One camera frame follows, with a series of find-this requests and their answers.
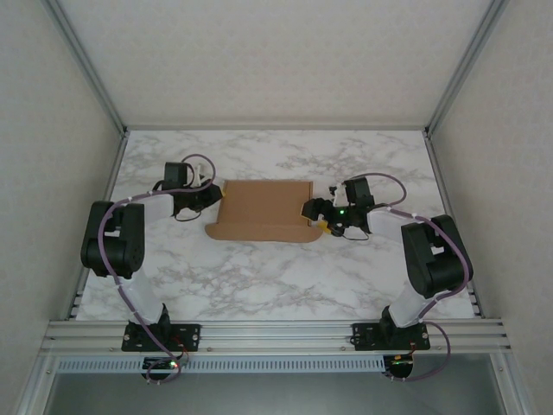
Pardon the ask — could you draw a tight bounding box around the aluminium table end rail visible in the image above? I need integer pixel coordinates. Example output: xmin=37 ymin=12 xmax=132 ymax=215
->
xmin=124 ymin=124 xmax=429 ymax=132

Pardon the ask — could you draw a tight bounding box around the aluminium frame leg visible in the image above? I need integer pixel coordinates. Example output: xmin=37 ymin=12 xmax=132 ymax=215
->
xmin=491 ymin=354 xmax=536 ymax=415
xmin=16 ymin=354 xmax=60 ymax=415

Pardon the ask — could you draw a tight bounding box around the small circuit board with LED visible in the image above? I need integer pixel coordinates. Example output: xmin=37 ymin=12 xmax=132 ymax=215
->
xmin=388 ymin=354 xmax=416 ymax=378
xmin=143 ymin=357 xmax=181 ymax=373

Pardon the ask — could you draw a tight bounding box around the brown cardboard paper box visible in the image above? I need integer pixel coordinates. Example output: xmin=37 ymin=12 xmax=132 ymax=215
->
xmin=204 ymin=179 xmax=323 ymax=245

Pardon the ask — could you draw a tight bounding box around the aluminium frame post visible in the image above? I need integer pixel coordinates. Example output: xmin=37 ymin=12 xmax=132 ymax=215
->
xmin=425 ymin=0 xmax=511 ymax=135
xmin=42 ymin=0 xmax=130 ymax=135

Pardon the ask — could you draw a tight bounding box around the aluminium mounting rail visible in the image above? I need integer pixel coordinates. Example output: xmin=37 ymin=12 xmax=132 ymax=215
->
xmin=42 ymin=318 xmax=513 ymax=358

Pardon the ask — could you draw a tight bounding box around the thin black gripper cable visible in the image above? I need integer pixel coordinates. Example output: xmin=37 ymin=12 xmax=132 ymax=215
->
xmin=172 ymin=206 xmax=209 ymax=224
xmin=334 ymin=224 xmax=373 ymax=243

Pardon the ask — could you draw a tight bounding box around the purple cable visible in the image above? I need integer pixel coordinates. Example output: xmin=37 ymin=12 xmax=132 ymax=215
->
xmin=343 ymin=173 xmax=474 ymax=384
xmin=101 ymin=153 xmax=217 ymax=386

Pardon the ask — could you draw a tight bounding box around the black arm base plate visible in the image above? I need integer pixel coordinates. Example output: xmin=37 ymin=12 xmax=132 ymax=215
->
xmin=352 ymin=322 xmax=432 ymax=352
xmin=122 ymin=322 xmax=203 ymax=352

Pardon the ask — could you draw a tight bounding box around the grey slotted cable duct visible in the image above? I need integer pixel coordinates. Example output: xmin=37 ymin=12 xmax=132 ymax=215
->
xmin=57 ymin=356 xmax=386 ymax=374

